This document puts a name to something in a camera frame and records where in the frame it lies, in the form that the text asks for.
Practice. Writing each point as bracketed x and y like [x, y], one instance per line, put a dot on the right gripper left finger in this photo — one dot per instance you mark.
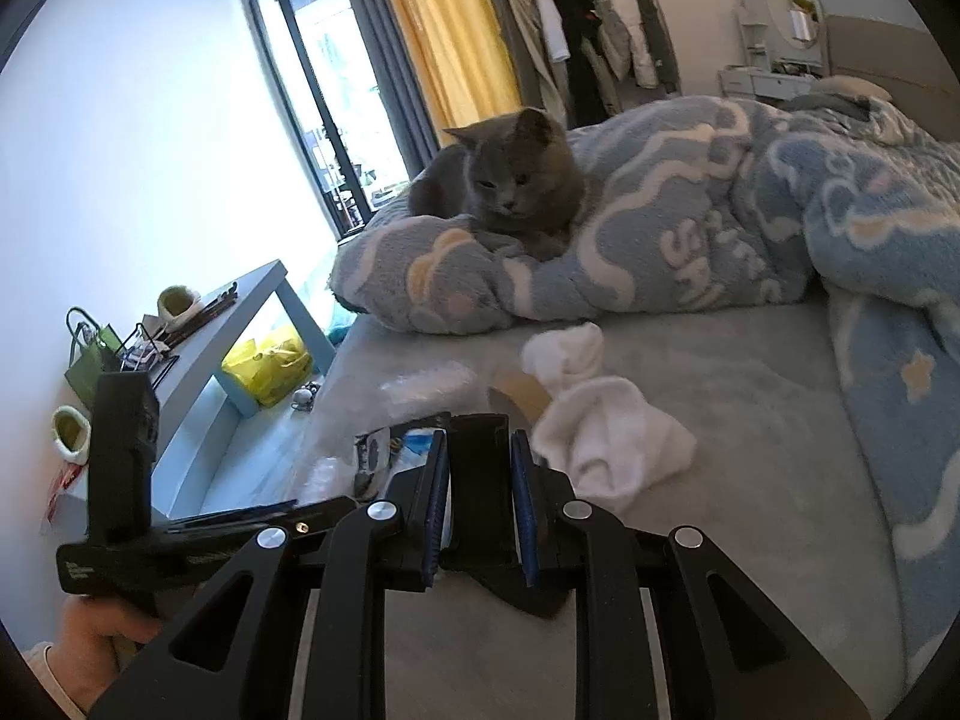
[283, 630]

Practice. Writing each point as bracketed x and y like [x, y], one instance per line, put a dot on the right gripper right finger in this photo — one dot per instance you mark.
[667, 626]

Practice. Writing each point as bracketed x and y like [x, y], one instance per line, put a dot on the white sock front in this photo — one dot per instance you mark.
[611, 442]

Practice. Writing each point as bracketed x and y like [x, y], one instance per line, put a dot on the white sock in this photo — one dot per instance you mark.
[611, 442]
[560, 359]

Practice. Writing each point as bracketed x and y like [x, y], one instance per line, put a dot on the black curved tape holder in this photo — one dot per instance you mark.
[482, 523]

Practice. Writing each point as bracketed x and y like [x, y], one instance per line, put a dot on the blue white tissue pack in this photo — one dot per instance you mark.
[414, 450]

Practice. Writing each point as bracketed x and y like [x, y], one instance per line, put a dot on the black snack packet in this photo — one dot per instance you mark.
[373, 460]

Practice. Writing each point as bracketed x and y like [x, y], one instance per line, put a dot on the person's left hand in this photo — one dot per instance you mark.
[84, 660]

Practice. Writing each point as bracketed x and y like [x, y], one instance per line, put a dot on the white left sleeve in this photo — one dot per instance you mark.
[37, 660]

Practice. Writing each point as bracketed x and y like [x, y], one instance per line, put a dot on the light blue side table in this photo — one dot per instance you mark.
[200, 410]

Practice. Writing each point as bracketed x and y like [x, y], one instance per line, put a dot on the grey bed mattress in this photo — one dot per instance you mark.
[778, 483]

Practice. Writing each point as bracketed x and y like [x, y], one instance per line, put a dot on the green gift bag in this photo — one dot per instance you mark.
[94, 349]

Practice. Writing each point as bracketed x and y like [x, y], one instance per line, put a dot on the keys on floor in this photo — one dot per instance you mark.
[304, 397]

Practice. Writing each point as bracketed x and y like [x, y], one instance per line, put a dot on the yellow plastic bag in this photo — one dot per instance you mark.
[269, 369]

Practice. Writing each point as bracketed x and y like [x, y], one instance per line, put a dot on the green white plush slipper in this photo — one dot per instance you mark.
[177, 305]

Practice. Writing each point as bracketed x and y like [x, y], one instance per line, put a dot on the dark wooden sticks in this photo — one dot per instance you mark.
[206, 314]

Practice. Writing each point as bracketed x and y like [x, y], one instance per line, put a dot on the brown tape roll rear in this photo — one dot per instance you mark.
[518, 396]

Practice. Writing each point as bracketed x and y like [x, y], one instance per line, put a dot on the white bubble wrap roll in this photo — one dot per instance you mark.
[442, 386]

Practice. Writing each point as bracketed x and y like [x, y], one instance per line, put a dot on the white sock rear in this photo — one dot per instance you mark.
[560, 359]

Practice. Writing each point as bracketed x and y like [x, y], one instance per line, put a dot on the blue patterned fleece blanket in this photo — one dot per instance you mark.
[701, 203]

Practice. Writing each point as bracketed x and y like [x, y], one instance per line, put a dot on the grey cat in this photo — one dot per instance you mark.
[514, 175]

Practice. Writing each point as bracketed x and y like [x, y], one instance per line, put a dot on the grey curtain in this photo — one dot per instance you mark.
[400, 91]

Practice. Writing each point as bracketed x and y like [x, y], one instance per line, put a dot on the balcony glass door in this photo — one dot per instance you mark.
[329, 94]

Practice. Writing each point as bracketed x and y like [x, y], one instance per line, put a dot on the grey pillow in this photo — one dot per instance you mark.
[852, 86]

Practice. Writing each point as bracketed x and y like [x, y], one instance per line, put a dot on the white vanity with mirror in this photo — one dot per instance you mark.
[781, 47]

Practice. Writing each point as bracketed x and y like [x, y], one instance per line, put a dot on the hanging clothes rack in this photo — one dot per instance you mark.
[584, 61]

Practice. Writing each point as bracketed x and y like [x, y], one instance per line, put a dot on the yellow curtain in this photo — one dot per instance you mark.
[460, 59]

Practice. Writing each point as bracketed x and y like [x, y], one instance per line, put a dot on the grey bed headboard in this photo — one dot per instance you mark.
[904, 61]

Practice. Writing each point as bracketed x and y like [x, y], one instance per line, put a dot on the black wire stand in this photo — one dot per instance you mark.
[144, 353]

